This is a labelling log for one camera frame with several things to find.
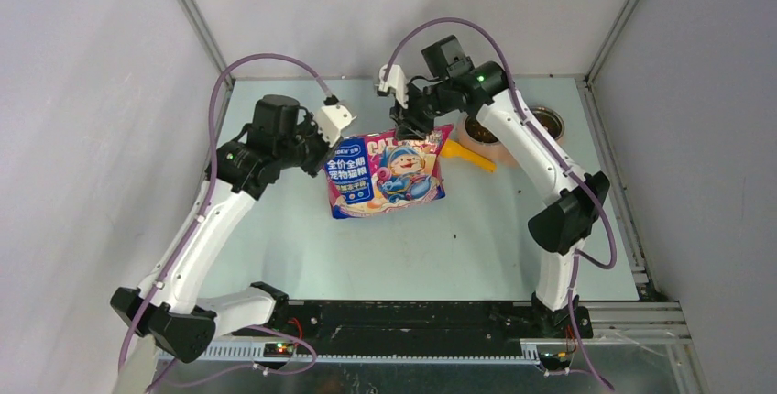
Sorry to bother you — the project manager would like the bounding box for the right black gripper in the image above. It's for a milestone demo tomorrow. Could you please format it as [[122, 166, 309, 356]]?
[[389, 80, 453, 141]]

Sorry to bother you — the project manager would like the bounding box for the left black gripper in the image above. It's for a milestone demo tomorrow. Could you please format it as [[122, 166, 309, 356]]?
[[276, 112, 344, 178]]

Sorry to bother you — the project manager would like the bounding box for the yellow plastic scoop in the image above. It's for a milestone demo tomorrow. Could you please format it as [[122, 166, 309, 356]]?
[[440, 140, 497, 173]]

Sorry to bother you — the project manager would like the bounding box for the colourful pet food bag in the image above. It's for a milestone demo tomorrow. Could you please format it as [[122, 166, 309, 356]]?
[[324, 125, 453, 219]]

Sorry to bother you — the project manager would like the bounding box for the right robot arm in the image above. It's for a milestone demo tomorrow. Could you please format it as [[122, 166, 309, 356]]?
[[377, 36, 610, 337]]

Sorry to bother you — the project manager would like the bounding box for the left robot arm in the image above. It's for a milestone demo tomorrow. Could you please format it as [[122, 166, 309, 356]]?
[[110, 94, 355, 363]]

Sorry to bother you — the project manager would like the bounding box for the brown pet food kibble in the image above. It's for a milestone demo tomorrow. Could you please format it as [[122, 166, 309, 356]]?
[[465, 117, 500, 142]]

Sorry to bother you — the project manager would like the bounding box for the left steel bowl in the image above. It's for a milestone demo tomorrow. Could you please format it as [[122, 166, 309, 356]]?
[[464, 115, 504, 146]]

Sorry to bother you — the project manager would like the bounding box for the steel bowl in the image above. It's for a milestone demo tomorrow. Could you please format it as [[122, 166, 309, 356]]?
[[464, 115, 504, 146], [530, 106, 565, 141]]

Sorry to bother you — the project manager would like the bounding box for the right steel bowl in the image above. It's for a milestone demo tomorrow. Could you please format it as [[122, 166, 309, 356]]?
[[530, 106, 565, 141]]

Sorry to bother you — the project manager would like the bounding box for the left electronics board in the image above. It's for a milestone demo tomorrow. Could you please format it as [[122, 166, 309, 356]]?
[[262, 342, 296, 359]]

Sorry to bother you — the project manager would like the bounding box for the electronics board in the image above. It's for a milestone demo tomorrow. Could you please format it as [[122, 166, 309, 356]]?
[[262, 342, 296, 359], [536, 352, 575, 377]]

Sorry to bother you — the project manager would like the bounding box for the right electronics board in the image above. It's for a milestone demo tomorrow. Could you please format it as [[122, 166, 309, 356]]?
[[536, 352, 575, 377]]

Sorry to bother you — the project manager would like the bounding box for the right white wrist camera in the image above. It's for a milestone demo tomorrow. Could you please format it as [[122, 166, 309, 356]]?
[[376, 64, 408, 109]]

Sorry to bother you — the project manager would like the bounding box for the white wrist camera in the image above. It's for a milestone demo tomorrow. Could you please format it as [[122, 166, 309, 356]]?
[[313, 104, 356, 148], [376, 64, 408, 109]]

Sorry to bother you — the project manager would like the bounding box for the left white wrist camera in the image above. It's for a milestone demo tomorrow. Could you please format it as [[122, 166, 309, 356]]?
[[313, 104, 356, 148]]

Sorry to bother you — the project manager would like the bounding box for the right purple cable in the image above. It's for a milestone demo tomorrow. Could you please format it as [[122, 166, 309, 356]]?
[[382, 16, 619, 392]]

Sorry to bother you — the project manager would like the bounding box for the purple cable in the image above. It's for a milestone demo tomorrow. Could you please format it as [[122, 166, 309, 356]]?
[[116, 53, 340, 392], [382, 16, 619, 392]]

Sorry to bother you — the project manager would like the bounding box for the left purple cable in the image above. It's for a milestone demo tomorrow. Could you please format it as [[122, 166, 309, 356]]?
[[116, 53, 340, 392]]

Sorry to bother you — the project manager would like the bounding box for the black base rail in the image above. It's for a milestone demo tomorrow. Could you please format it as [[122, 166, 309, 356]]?
[[267, 300, 594, 359]]

